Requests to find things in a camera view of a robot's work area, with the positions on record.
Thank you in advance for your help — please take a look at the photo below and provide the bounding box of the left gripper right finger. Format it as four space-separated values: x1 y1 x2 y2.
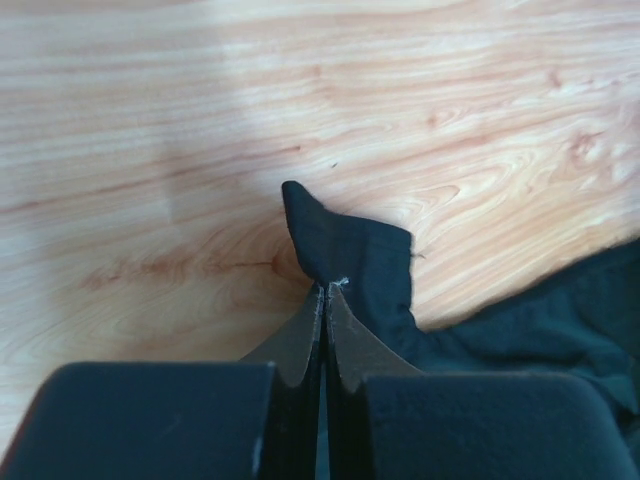
325 284 639 479

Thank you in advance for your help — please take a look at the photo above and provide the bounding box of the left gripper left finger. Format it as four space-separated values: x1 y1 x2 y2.
1 287 323 479

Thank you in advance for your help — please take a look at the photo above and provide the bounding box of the black t-shirt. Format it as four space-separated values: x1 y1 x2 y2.
282 181 639 417

